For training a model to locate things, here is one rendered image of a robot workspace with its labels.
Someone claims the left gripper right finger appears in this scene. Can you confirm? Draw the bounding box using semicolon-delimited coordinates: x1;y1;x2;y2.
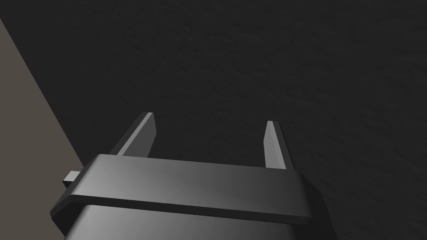
263;120;296;171

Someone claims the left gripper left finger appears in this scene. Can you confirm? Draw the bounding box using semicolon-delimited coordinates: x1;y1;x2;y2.
110;112;157;159

